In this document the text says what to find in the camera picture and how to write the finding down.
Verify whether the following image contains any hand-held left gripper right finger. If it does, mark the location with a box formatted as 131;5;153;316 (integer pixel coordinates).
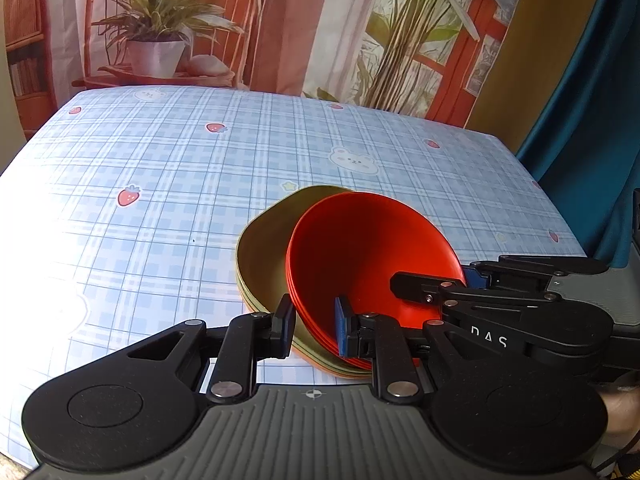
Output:
334;296;501;404

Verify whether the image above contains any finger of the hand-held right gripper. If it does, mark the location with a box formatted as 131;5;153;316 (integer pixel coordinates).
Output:
467;255;608;292
390;271;501;317

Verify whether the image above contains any printed backdrop cloth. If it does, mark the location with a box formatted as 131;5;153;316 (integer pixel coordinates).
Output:
0;0;532;130

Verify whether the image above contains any blue plaid tablecloth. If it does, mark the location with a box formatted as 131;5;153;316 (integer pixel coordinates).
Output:
0;85;587;472

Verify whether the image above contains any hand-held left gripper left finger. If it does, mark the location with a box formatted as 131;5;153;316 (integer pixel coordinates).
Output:
127;294;298;405

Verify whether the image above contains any blue curtain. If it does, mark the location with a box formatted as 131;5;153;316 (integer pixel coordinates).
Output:
515;0;640;270

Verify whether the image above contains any red bowl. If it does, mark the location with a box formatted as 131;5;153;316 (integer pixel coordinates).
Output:
285;240;373;372
291;192;468;357
287;230;373;367

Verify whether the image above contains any person's right hand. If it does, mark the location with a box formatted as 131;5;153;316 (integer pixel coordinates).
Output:
602;385;640;448

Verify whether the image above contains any yellow curtain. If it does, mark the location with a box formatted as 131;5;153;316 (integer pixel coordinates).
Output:
467;0;610;152

